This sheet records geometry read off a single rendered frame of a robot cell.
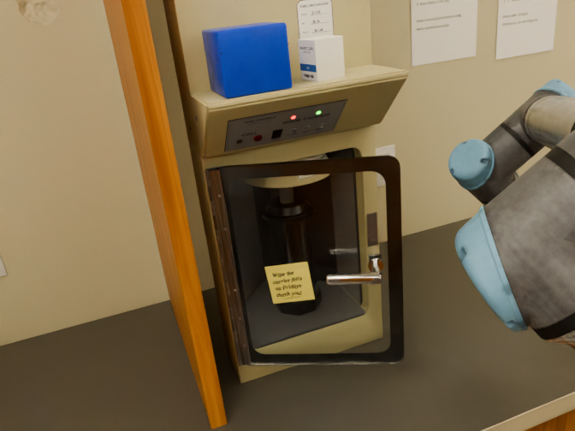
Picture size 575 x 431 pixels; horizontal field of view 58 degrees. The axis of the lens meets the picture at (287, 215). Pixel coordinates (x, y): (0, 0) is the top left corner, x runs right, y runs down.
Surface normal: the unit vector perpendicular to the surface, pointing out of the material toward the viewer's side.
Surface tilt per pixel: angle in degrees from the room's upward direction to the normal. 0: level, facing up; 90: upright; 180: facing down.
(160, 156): 90
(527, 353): 0
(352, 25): 90
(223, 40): 90
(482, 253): 53
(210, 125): 135
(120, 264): 90
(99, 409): 0
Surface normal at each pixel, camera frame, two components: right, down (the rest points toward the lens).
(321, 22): 0.35, 0.33
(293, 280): -0.11, 0.40
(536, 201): -0.68, -0.37
